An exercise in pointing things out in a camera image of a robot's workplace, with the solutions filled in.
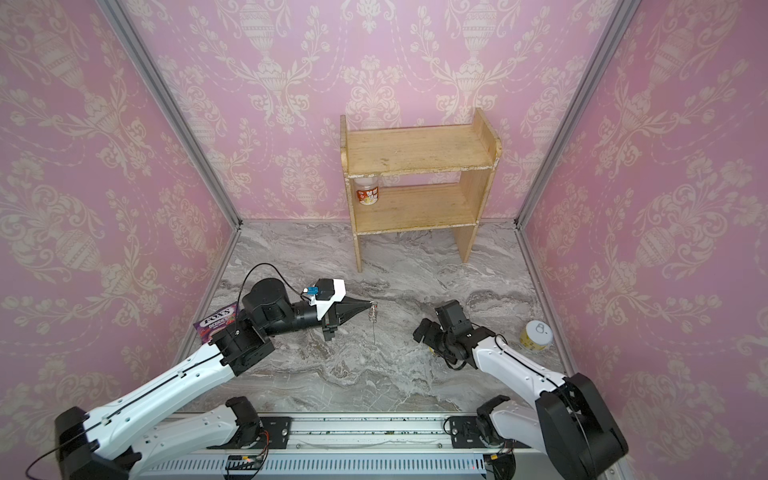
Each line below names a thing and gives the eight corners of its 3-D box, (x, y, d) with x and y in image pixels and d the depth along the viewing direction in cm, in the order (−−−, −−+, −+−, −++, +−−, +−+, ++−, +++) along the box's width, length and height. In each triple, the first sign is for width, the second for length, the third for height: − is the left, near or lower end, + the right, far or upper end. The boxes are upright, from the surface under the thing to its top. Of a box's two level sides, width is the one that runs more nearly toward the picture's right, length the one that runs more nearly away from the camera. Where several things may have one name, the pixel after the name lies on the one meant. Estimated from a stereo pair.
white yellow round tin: (522, 352, 89) (529, 344, 84) (515, 329, 94) (522, 320, 89) (547, 352, 89) (556, 344, 84) (539, 329, 94) (547, 320, 89)
